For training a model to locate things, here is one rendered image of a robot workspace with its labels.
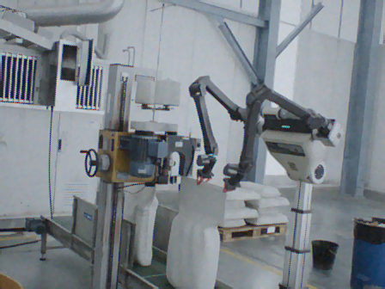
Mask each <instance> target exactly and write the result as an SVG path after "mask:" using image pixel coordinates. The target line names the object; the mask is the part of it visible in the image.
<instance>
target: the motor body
mask: <svg viewBox="0 0 385 289"><path fill-rule="evenodd" d="M149 142H156V137H155V136H143V135H132V136H131V151H130V159H131V162H130V168H129V173H130V175H131V176H135V177H138V178H150V177H151V176H153V174H154V168H155V164H154V163H153V159H155V158H154V157H149V155H148V149H149Z"/></svg>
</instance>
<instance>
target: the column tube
mask: <svg viewBox="0 0 385 289"><path fill-rule="evenodd" d="M121 72H123V73H129V74H128V77H129V78H128V83H127V84H126V98H125V112H124V124H123V125H124V127H123V132H128V130H129V122H130V108H131V86H132V79H133V72H134V67H128V66H124V65H109V73H108V81H107V102H108V95H109V94H111V100H110V107H109V113H108V112H107V103H106V111H105V125H104V131H108V132H119V129H120V128H119V127H120V115H121V105H122V94H123V93H122V90H123V83H121V82H120V75H121ZM113 147H114V139H112V138H103V148H102V149H103V150H106V151H113ZM119 190H120V191H121V192H120V191H119V192H118V199H117V213H116V222H115V233H114V234H115V237H114V243H113V262H112V264H113V265H112V277H111V278H112V280H111V289H116V281H117V275H118V260H119V239H120V232H121V218H122V210H123V195H124V188H119ZM114 195H115V182H110V181H108V180H103V179H101V178H100V192H99V200H98V216H97V223H96V239H95V260H94V278H93V287H92V289H107V282H108V268H109V259H110V244H111V236H112V222H113V201H114Z"/></svg>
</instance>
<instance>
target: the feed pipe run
mask: <svg viewBox="0 0 385 289"><path fill-rule="evenodd" d="M78 2H79V3H81V4H78V5H80V6H81V7H78V8H81V10H78V11H81V12H79V13H81V14H79V15H80V16H81V17H82V22H80V23H81V25H89V24H99V23H104V22H108V21H110V20H112V19H113V18H114V17H116V15H118V14H119V12H120V11H121V9H122V8H123V6H124V4H125V0H100V1H99V2H94V3H83V0H78Z"/></svg>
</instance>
